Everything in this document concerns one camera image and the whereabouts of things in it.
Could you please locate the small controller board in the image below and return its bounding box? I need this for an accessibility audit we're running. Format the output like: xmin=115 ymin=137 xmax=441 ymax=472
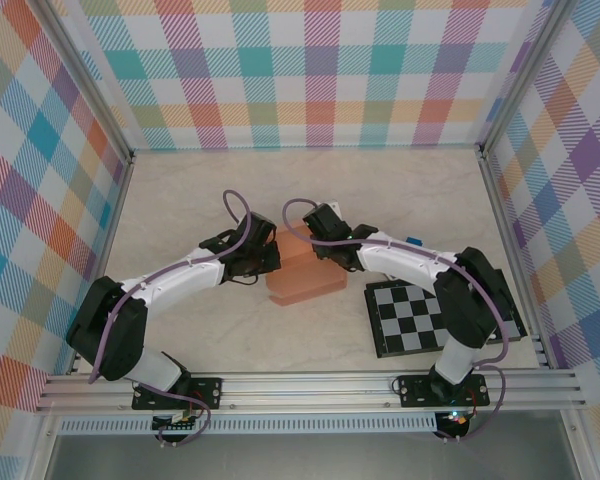
xmin=152 ymin=410 xmax=204 ymax=434
xmin=437 ymin=409 xmax=471 ymax=430

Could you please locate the aluminium side rail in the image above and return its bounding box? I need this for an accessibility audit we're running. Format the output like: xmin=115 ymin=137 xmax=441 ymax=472
xmin=479 ymin=147 xmax=551 ymax=370

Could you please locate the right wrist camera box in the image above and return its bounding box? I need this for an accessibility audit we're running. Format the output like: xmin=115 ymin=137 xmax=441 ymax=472
xmin=302 ymin=200 xmax=345 ymax=236

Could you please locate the orange paper box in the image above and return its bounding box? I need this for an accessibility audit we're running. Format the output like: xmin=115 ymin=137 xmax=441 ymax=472
xmin=265 ymin=223 xmax=347 ymax=306

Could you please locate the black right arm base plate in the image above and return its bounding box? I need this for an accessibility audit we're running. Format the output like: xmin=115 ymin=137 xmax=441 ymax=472
xmin=397 ymin=373 xmax=491 ymax=409

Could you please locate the aluminium frame post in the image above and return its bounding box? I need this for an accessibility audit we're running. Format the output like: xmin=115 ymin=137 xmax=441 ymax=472
xmin=477 ymin=0 xmax=576 ymax=160
xmin=39 ymin=0 xmax=137 ymax=169

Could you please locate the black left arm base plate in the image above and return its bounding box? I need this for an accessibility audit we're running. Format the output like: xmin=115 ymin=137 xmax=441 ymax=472
xmin=132 ymin=377 xmax=225 ymax=412

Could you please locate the slotted grey cable duct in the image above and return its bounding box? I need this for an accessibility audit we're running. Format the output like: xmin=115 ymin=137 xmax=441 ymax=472
xmin=58 ymin=413 xmax=440 ymax=436

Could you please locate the grey metal shelf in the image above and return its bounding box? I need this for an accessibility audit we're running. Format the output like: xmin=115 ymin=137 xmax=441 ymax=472
xmin=44 ymin=432 xmax=581 ymax=480

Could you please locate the black grey checkerboard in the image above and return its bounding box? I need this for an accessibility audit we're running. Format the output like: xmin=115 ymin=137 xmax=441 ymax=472
xmin=363 ymin=269 xmax=527 ymax=359

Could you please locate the aluminium mounting rail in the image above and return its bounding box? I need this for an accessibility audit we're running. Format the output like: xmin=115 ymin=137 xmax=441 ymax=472
xmin=35 ymin=368 xmax=589 ymax=415

